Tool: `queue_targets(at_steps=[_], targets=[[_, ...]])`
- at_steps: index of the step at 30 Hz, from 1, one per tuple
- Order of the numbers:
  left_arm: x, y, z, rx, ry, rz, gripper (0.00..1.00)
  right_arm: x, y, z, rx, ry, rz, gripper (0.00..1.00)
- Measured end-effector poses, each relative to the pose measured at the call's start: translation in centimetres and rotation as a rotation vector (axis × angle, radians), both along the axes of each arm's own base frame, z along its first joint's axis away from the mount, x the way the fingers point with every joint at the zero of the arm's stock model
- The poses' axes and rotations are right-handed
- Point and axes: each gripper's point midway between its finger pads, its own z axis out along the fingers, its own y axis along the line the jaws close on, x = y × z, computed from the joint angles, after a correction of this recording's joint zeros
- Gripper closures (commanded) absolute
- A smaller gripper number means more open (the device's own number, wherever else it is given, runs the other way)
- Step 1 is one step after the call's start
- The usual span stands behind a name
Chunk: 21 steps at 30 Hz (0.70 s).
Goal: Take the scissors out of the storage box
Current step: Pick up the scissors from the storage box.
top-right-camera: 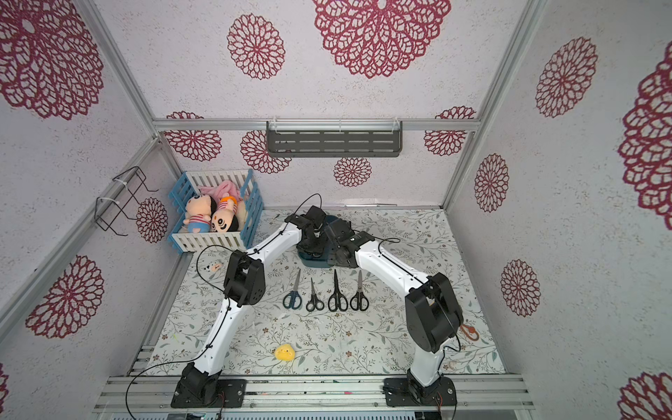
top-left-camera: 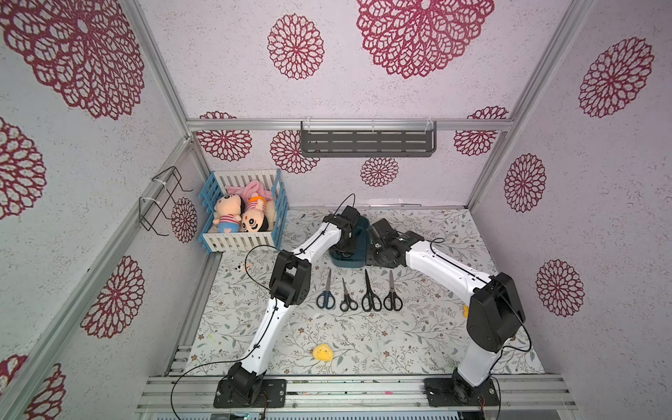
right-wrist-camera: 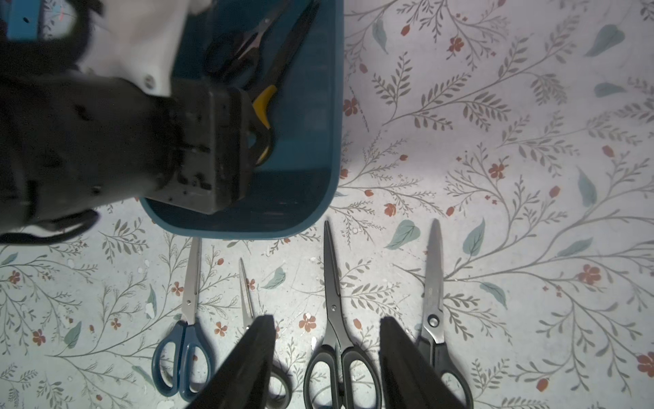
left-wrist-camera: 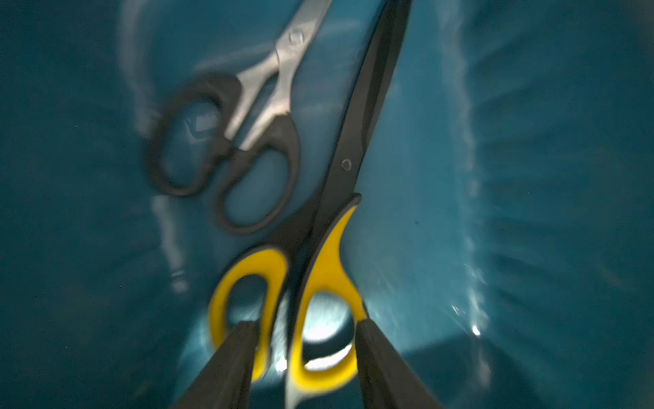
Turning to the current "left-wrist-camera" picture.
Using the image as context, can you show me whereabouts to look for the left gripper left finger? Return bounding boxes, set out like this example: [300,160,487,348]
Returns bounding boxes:
[172,321,259,409]

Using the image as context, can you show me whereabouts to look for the yellow black handled scissors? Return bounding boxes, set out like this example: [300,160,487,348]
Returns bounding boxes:
[208,1,411,408]

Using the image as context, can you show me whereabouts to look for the small black handled scissors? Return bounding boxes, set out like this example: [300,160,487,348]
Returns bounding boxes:
[145,1,331,234]

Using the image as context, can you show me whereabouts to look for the teal plastic storage box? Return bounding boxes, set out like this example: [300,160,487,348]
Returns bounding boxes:
[1,1,653,408]

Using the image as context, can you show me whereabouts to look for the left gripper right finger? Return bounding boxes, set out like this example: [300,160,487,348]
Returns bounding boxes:
[355,319,444,409]

